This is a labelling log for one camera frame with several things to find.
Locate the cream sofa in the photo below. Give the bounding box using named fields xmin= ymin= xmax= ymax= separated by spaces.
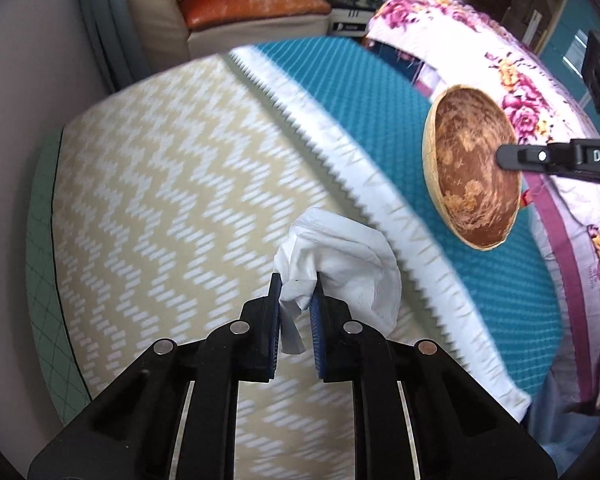
xmin=122 ymin=0 xmax=333 ymax=61

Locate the person's blue jeans leg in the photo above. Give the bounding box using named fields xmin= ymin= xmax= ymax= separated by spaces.
xmin=527 ymin=330 xmax=600 ymax=476

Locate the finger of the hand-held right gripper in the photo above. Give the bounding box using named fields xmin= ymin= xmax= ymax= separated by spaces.
xmin=496 ymin=141 xmax=576 ymax=177

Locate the white tissue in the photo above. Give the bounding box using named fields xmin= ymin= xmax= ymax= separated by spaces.
xmin=272 ymin=207 xmax=403 ymax=356

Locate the orange seat cushion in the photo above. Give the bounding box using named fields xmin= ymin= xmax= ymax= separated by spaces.
xmin=180 ymin=0 xmax=333 ymax=31

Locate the green cutting mat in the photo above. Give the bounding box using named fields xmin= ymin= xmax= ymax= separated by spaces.
xmin=25 ymin=127 xmax=93 ymax=428

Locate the brown coconut shell bowl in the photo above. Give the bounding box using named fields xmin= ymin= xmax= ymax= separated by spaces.
xmin=422 ymin=84 xmax=523 ymax=251

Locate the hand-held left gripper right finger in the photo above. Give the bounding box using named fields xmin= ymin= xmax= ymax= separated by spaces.
xmin=310 ymin=272 xmax=556 ymax=480

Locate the grey blue curtain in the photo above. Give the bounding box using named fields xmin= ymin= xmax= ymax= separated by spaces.
xmin=77 ymin=0 xmax=151 ymax=93

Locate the pink floral blanket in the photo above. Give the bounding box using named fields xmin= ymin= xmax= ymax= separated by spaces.
xmin=362 ymin=0 xmax=600 ymax=416

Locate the stereo equipment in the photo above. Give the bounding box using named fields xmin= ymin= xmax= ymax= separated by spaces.
xmin=325 ymin=0 xmax=406 ymax=38

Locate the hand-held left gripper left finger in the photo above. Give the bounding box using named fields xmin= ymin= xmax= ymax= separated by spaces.
xmin=27 ymin=272 xmax=283 ymax=480

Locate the dark wooden cabinet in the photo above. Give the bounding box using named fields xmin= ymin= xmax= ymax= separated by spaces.
xmin=467 ymin=0 xmax=571 ymax=56

